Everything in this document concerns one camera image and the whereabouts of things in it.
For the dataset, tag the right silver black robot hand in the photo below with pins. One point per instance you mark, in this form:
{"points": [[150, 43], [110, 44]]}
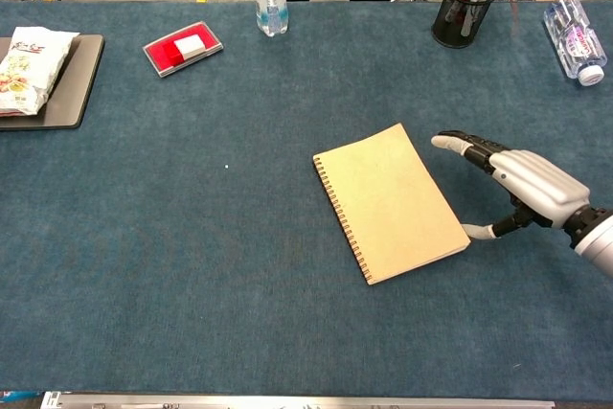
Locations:
{"points": [[541, 179]]}

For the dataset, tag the kraft cover spiral notebook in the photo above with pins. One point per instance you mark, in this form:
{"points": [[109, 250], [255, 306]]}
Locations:
{"points": [[388, 203]]}

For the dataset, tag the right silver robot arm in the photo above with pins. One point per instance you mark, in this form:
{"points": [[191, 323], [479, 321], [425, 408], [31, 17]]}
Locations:
{"points": [[598, 246]]}

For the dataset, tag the purple label water bottle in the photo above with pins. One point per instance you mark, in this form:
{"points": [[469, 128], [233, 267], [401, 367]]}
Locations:
{"points": [[574, 45]]}

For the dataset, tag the black mesh pen holder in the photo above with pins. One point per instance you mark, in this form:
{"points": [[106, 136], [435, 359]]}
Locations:
{"points": [[462, 26]]}

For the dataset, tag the red white stamp block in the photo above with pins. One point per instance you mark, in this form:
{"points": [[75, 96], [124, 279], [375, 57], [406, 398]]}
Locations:
{"points": [[189, 47]]}

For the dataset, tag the red ink pad tray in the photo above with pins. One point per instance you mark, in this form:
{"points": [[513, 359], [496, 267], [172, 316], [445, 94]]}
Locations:
{"points": [[158, 57]]}

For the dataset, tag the white snack bag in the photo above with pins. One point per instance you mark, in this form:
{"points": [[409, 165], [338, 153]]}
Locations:
{"points": [[26, 69]]}

